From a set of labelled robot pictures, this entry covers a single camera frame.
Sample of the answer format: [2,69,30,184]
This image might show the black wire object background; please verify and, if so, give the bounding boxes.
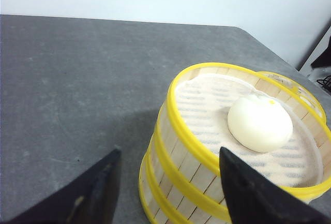
[316,75,331,92]

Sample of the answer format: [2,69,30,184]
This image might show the white bun right basket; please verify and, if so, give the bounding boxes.
[227,94,293,153]

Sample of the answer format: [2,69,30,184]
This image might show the white steamer liner cloth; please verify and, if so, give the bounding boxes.
[175,73,323,187]

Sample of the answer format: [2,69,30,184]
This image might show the bamboo steamer basket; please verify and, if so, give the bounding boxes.
[155,63,331,221]
[144,136,233,224]
[139,155,172,223]

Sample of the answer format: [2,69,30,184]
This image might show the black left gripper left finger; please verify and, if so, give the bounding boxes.
[8,149,122,223]

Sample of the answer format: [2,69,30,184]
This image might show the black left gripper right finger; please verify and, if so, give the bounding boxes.
[219,147,330,223]

